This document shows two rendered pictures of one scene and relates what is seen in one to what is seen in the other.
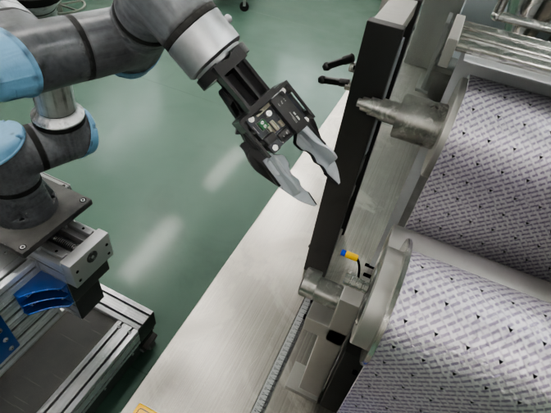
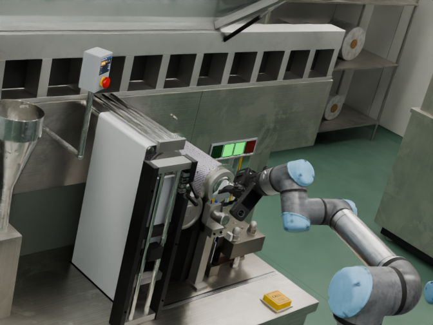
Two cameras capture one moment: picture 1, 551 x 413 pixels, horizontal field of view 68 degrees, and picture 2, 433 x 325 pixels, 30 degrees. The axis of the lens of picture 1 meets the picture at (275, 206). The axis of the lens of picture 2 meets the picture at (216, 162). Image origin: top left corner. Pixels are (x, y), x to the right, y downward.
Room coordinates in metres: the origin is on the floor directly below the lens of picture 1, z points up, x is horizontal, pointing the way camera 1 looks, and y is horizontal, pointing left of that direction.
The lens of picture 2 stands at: (2.46, 0.80, 2.33)
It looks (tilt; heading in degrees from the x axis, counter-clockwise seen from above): 23 degrees down; 204
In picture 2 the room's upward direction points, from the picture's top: 14 degrees clockwise
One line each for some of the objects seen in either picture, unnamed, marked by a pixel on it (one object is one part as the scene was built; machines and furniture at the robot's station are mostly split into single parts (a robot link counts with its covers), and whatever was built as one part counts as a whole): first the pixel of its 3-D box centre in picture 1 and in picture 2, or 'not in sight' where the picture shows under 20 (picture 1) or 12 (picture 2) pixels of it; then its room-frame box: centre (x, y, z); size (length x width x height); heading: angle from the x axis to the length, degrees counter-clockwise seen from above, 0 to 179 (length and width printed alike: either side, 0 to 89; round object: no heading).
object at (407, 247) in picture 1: (385, 300); (217, 184); (0.27, -0.14, 1.25); 0.15 x 0.01 x 0.15; 162
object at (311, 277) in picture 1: (310, 283); (223, 218); (0.33, -0.06, 1.18); 0.04 x 0.02 x 0.04; 162
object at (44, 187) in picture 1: (20, 193); not in sight; (0.70, 0.64, 0.87); 0.15 x 0.15 x 0.10
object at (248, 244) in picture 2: not in sight; (210, 220); (0.05, -0.22, 1.00); 0.40 x 0.16 x 0.06; 72
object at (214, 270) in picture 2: not in sight; (187, 250); (0.18, -0.22, 0.92); 0.28 x 0.04 x 0.04; 72
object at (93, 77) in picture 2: not in sight; (98, 70); (0.79, -0.32, 1.66); 0.07 x 0.07 x 0.10; 8
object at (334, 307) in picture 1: (319, 341); (207, 246); (0.32, -0.10, 1.05); 0.06 x 0.05 x 0.31; 72
